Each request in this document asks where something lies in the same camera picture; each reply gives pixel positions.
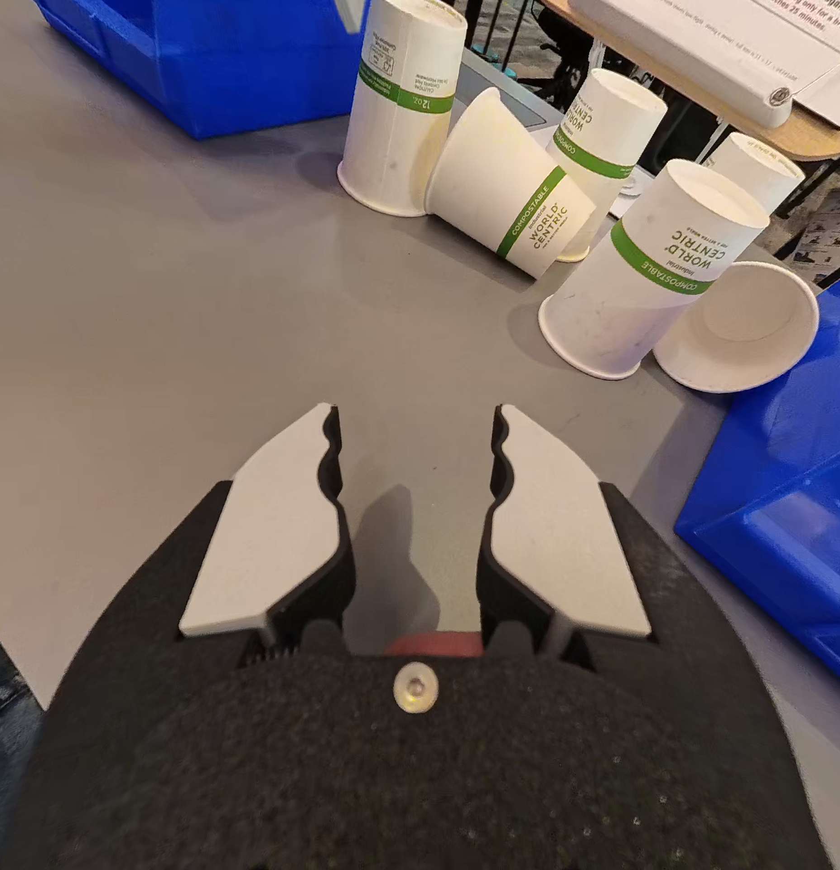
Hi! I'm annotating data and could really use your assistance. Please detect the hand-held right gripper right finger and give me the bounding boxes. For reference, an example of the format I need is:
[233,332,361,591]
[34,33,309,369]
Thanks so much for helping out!
[477,404,653,653]

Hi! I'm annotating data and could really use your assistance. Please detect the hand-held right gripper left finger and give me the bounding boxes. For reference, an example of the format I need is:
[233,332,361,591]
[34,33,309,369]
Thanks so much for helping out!
[179,402,357,650]

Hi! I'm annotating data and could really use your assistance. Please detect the white paper cup green band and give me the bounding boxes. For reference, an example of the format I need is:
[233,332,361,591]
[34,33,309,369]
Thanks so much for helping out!
[653,260,822,395]
[704,131,806,220]
[544,67,669,265]
[537,158,772,382]
[336,0,470,220]
[423,86,599,281]

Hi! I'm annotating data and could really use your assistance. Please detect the blue plastic bin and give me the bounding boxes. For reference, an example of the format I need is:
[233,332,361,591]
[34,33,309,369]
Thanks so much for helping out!
[31,0,372,141]
[673,271,840,672]

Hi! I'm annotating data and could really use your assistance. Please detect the wooden instruction board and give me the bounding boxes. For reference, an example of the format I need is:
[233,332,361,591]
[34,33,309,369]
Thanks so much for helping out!
[539,0,840,163]

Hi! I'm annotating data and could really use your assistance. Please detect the dark table cable cover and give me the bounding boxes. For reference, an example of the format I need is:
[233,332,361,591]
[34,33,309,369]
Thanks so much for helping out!
[457,48,564,133]

